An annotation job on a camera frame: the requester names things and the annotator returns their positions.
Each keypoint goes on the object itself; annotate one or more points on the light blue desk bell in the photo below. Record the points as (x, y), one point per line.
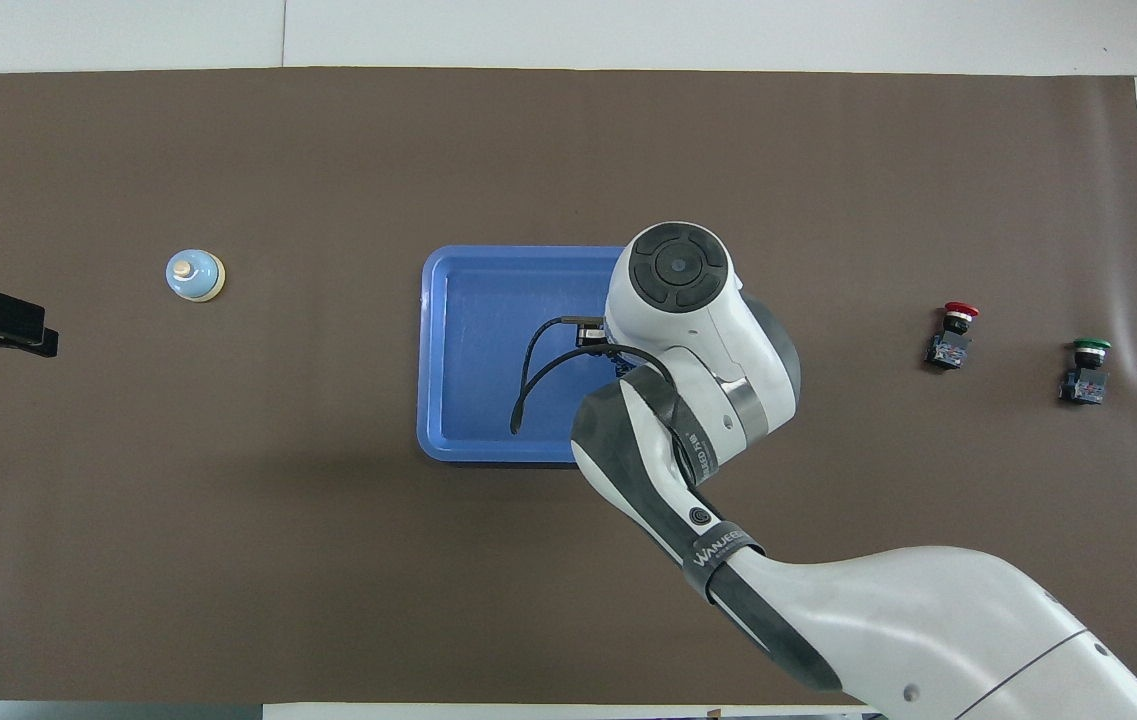
(194, 275)

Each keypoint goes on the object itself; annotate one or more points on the red push button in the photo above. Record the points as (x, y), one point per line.
(952, 340)

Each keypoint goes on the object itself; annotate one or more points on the green push button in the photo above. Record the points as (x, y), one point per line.
(1086, 375)

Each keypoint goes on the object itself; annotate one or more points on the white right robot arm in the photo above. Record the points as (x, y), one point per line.
(888, 620)

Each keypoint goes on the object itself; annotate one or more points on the blue plastic tray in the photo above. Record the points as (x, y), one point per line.
(478, 380)

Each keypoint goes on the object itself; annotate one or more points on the brown table mat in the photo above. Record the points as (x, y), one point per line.
(328, 560)

